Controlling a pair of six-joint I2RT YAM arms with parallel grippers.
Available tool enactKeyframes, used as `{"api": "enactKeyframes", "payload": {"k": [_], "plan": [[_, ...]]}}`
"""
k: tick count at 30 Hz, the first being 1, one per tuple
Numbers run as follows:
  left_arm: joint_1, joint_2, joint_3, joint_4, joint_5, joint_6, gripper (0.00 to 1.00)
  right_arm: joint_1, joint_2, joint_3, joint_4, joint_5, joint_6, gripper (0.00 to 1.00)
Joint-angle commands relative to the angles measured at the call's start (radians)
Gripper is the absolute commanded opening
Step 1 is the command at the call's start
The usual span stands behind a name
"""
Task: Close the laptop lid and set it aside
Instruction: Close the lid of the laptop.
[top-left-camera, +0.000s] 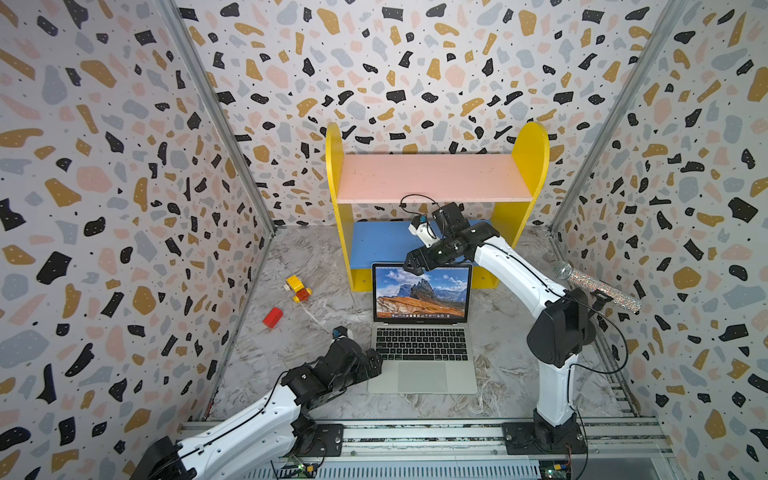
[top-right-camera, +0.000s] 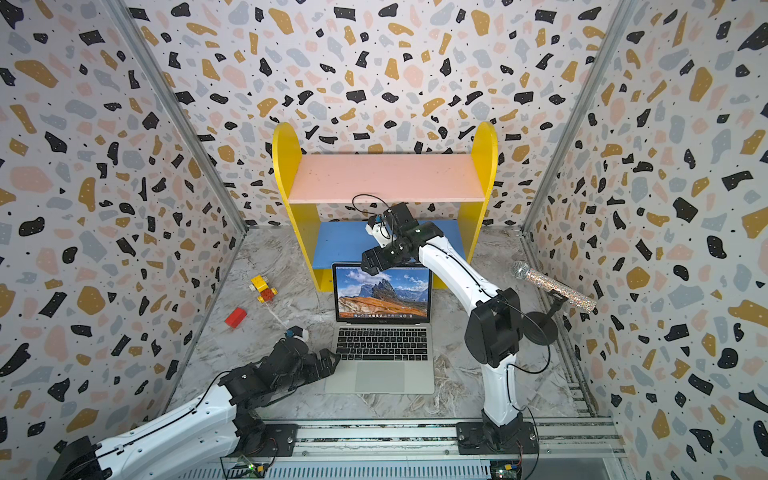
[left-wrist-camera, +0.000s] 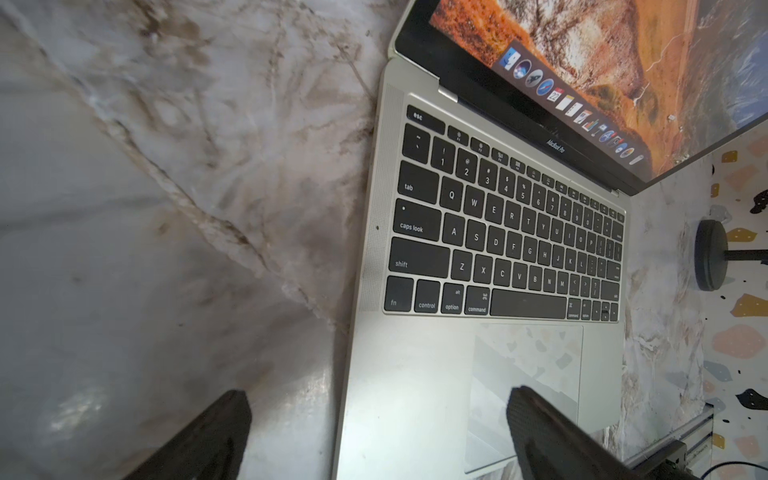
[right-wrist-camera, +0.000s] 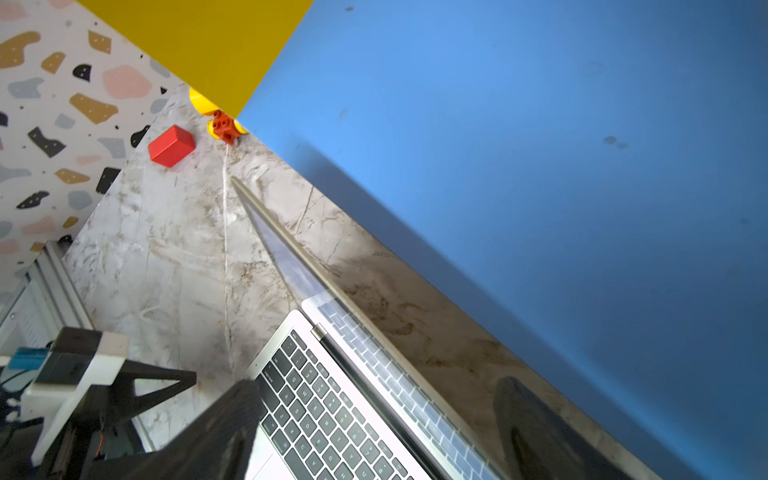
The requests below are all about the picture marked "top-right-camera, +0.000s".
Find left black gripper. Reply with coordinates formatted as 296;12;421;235
274;347;342;397

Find silver laptop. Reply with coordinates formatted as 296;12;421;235
325;263;435;395

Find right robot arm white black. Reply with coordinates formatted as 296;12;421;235
361;203;524;452

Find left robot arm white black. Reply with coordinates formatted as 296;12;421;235
48;336;340;479

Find yellow shelf pink blue boards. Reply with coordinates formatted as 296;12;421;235
272;122;499;292

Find red toy block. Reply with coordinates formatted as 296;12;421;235
225;308;247;329

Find yellow red toy car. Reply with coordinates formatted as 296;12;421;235
249;275;277;304

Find left green circuit board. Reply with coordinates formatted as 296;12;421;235
227;457;266;479

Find green circuit board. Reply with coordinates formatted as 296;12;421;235
489;461;522;480
227;457;266;479

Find glittery silver microphone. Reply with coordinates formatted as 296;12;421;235
511;261;597;312

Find black microphone stand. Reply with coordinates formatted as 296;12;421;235
521;291;566;346

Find right green circuit board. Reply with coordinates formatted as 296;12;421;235
489;461;522;480

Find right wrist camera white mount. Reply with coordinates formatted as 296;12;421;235
366;213;395;247

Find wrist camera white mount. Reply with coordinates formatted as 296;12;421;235
285;326;309;342
366;213;395;247

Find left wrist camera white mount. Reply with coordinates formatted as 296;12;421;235
285;326;309;342

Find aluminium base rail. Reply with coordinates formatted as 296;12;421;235
119;418;631;480

